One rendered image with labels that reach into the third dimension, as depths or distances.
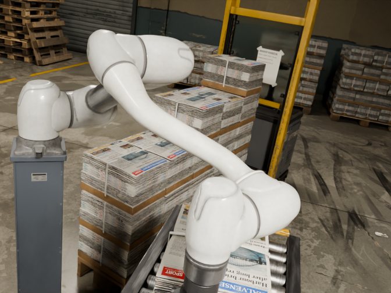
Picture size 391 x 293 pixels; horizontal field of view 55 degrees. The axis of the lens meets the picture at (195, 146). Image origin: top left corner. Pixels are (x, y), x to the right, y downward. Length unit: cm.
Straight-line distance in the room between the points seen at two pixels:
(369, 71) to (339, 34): 180
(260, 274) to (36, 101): 102
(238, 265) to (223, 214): 37
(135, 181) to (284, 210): 114
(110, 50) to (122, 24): 844
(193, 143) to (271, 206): 23
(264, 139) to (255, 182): 267
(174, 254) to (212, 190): 38
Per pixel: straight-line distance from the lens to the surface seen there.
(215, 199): 67
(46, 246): 182
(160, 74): 109
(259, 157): 353
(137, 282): 128
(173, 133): 87
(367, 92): 714
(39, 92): 154
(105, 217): 210
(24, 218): 173
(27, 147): 161
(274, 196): 80
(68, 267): 257
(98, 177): 203
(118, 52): 101
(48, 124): 156
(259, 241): 115
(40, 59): 805
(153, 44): 108
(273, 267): 147
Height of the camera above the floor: 166
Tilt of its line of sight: 21 degrees down
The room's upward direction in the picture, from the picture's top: 9 degrees clockwise
